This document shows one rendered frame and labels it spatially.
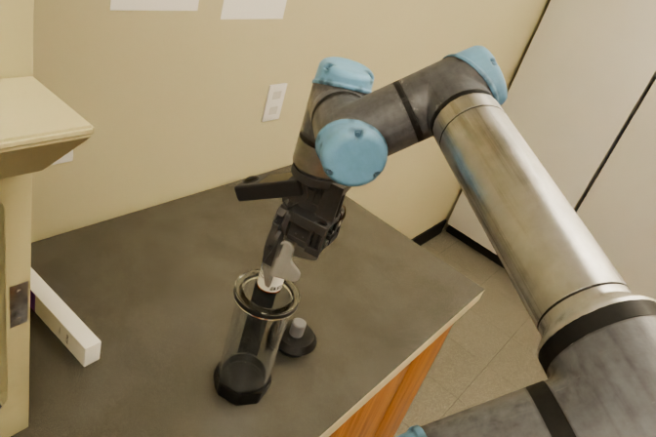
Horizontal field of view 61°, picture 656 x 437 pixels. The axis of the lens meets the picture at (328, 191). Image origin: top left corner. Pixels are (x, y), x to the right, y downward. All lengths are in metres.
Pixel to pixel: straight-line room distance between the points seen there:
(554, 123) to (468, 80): 2.62
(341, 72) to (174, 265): 0.72
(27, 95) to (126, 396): 0.59
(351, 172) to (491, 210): 0.17
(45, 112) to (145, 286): 0.71
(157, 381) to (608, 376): 0.80
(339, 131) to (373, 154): 0.04
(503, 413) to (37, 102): 0.47
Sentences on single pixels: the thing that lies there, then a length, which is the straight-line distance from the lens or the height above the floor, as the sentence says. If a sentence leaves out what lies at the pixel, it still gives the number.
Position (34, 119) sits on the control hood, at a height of 1.51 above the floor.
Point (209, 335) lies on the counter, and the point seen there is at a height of 0.94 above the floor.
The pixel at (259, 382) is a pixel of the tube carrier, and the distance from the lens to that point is 1.03.
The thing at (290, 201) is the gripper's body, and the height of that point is 1.35.
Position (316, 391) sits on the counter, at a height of 0.94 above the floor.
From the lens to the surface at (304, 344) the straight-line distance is 1.13.
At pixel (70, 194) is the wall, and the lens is 1.35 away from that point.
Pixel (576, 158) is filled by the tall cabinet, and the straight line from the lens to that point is 3.23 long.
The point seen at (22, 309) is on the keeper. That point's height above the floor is 1.19.
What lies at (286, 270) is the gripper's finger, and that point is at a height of 1.25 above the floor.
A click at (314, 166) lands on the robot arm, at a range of 0.74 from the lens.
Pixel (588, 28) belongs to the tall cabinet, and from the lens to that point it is 3.16.
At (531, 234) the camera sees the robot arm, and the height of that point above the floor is 1.56.
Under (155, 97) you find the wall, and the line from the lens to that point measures 1.34.
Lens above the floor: 1.77
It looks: 29 degrees down
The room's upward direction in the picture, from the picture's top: 18 degrees clockwise
